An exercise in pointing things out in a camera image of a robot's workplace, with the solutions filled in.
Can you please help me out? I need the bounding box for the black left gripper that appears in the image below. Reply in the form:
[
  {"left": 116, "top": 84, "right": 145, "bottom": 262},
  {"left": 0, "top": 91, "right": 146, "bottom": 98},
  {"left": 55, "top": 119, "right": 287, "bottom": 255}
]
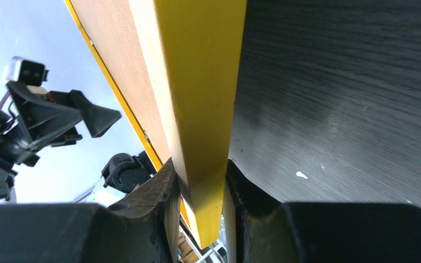
[{"left": 6, "top": 81, "right": 122, "bottom": 151}]

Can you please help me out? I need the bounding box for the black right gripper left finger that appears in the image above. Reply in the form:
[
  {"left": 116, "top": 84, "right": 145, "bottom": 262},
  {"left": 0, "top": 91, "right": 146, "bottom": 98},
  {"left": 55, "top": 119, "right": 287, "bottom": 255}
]
[{"left": 0, "top": 160, "right": 180, "bottom": 262}]

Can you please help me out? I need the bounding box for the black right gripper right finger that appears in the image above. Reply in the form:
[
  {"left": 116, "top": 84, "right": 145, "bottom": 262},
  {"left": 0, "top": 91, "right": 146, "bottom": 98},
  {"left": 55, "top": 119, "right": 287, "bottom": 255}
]
[{"left": 225, "top": 161, "right": 421, "bottom": 262}]

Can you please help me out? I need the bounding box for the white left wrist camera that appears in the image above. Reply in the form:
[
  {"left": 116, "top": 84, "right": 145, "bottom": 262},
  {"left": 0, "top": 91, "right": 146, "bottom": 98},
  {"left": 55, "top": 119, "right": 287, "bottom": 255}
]
[{"left": 3, "top": 56, "right": 49, "bottom": 87}]

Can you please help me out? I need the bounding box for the yellow picture frame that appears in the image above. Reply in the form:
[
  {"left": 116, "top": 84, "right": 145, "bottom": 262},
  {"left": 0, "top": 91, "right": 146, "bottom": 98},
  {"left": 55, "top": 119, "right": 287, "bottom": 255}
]
[{"left": 65, "top": 1, "right": 247, "bottom": 248}]

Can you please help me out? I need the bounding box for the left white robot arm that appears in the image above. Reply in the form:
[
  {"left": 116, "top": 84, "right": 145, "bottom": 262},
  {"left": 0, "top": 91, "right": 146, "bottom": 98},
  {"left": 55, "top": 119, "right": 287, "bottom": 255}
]
[{"left": 0, "top": 82, "right": 155, "bottom": 204}]

